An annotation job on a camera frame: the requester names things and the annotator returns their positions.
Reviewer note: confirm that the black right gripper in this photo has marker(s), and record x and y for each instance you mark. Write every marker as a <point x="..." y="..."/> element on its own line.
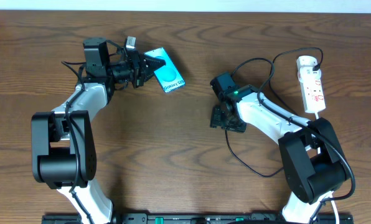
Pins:
<point x="215" y="121"/>

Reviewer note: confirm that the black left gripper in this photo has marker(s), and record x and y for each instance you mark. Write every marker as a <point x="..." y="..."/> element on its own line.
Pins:
<point x="138" y="71"/>

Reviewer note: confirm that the turquoise screen smartphone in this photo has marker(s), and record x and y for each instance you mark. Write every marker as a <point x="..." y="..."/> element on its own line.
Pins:
<point x="168" y="76"/>

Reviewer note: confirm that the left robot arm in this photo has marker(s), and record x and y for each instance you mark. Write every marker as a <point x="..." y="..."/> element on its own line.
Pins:
<point x="63" y="148"/>

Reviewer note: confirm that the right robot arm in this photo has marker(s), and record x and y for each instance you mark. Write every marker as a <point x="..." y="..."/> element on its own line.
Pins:
<point x="313" y="161"/>

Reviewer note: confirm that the white charger plug adapter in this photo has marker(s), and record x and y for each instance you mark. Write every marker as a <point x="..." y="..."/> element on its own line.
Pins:
<point x="307" y="64"/>

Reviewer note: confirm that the white power strip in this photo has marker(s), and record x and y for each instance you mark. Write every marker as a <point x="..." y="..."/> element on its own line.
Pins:
<point x="311" y="89"/>

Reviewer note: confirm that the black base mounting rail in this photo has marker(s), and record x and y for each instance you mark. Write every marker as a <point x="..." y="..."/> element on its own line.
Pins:
<point x="142" y="218"/>

